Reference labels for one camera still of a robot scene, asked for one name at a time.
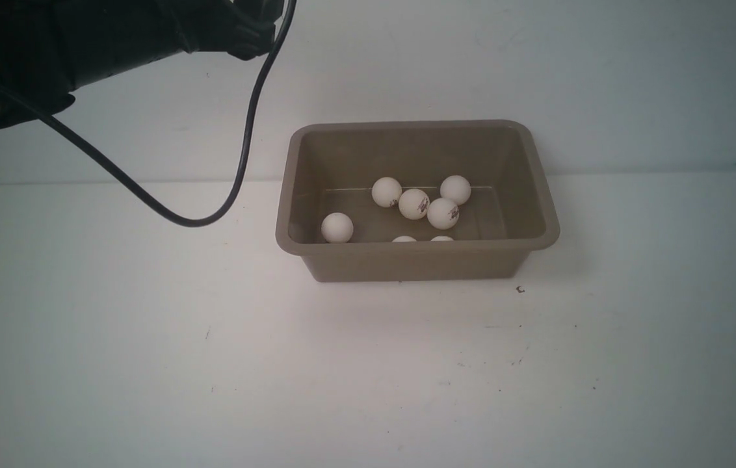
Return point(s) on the plain white front ball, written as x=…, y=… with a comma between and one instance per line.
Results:
x=456, y=188

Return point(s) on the white ball with printed logo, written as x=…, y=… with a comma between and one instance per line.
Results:
x=386, y=192

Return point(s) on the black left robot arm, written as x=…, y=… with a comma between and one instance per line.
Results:
x=49, y=49

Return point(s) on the beige plastic bin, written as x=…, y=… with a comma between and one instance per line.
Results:
x=332, y=167

